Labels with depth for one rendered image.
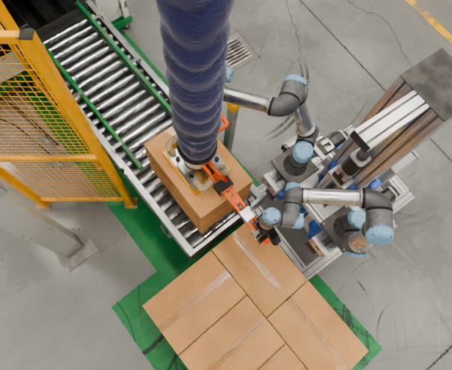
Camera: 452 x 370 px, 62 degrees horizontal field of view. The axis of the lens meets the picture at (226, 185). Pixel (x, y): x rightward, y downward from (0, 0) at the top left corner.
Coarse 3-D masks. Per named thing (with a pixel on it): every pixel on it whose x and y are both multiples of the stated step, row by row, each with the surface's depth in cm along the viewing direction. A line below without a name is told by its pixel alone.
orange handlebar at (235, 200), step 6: (222, 120) 227; (222, 126) 224; (228, 126) 226; (210, 162) 216; (204, 168) 215; (210, 174) 214; (234, 192) 211; (228, 198) 210; (234, 198) 209; (240, 198) 210; (234, 204) 208; (240, 204) 210; (240, 210) 208; (252, 228) 205
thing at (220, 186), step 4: (224, 176) 212; (216, 180) 211; (220, 180) 212; (228, 180) 212; (216, 184) 211; (220, 184) 211; (224, 184) 211; (228, 184) 212; (232, 184) 212; (216, 188) 210; (220, 188) 211; (224, 188) 211; (228, 188) 210; (220, 192) 209; (224, 192) 209
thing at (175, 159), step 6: (168, 156) 228; (174, 156) 228; (180, 156) 229; (174, 162) 227; (174, 168) 227; (180, 174) 225; (186, 174) 225; (192, 174) 223; (198, 174) 226; (186, 180) 224; (192, 180) 224; (198, 180) 224; (192, 186) 223; (192, 192) 222; (198, 192) 223
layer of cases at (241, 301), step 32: (224, 256) 267; (256, 256) 268; (192, 288) 258; (224, 288) 259; (256, 288) 261; (288, 288) 262; (160, 320) 250; (192, 320) 251; (224, 320) 252; (256, 320) 254; (288, 320) 255; (320, 320) 256; (192, 352) 244; (224, 352) 246; (256, 352) 247; (288, 352) 248; (320, 352) 249; (352, 352) 250
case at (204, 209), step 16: (144, 144) 232; (160, 144) 233; (176, 144) 234; (160, 160) 229; (160, 176) 256; (176, 176) 227; (240, 176) 229; (176, 192) 238; (208, 192) 224; (240, 192) 232; (192, 208) 222; (208, 208) 221; (224, 208) 240; (208, 224) 248
